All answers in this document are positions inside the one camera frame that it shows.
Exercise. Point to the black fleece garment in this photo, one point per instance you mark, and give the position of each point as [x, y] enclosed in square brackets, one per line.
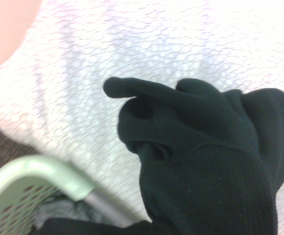
[205, 151]

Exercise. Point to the light green perforated laundry basket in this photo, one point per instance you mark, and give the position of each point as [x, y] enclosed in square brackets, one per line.
[22, 186]

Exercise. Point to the white circle-patterned bedsheet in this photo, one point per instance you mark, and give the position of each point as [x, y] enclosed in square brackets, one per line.
[88, 73]

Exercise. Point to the grey mottled cloth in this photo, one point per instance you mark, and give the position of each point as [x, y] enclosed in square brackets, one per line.
[58, 210]

